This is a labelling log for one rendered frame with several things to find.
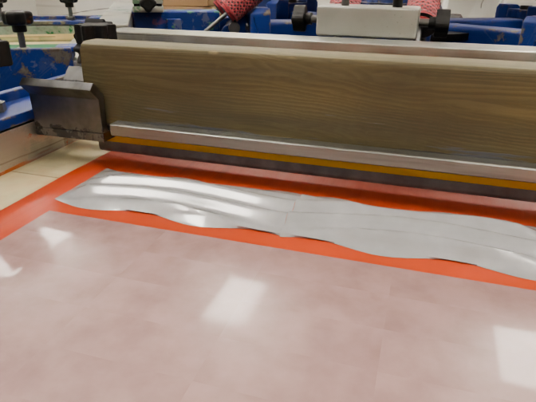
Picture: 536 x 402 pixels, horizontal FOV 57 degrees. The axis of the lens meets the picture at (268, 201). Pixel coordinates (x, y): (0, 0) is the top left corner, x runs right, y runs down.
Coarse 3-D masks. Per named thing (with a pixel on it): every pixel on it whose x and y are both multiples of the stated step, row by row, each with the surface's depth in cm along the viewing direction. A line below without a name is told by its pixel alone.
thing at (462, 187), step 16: (112, 144) 46; (128, 144) 46; (192, 160) 45; (208, 160) 44; (224, 160) 43; (240, 160) 43; (256, 160) 42; (272, 160) 42; (336, 176) 41; (352, 176) 40; (368, 176) 40; (384, 176) 40; (400, 176) 39; (464, 192) 38; (480, 192) 38; (496, 192) 38; (512, 192) 37; (528, 192) 37
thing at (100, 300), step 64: (64, 192) 39; (0, 256) 30; (64, 256) 30; (128, 256) 31; (192, 256) 31; (256, 256) 31; (0, 320) 25; (64, 320) 25; (128, 320) 25; (192, 320) 25; (0, 384) 21; (64, 384) 21; (128, 384) 21
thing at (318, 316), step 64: (320, 192) 40; (384, 192) 40; (448, 192) 40; (320, 256) 31; (256, 320) 25; (320, 320) 25; (384, 320) 25; (448, 320) 25; (512, 320) 25; (192, 384) 21; (256, 384) 21; (320, 384) 21; (384, 384) 21; (448, 384) 21; (512, 384) 21
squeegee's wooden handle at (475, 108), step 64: (128, 64) 41; (192, 64) 40; (256, 64) 38; (320, 64) 37; (384, 64) 35; (448, 64) 34; (512, 64) 34; (256, 128) 40; (320, 128) 39; (384, 128) 37; (448, 128) 36; (512, 128) 34
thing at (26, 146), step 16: (16, 128) 43; (32, 128) 45; (0, 144) 42; (16, 144) 43; (32, 144) 45; (48, 144) 47; (64, 144) 49; (0, 160) 42; (16, 160) 44; (32, 160) 46
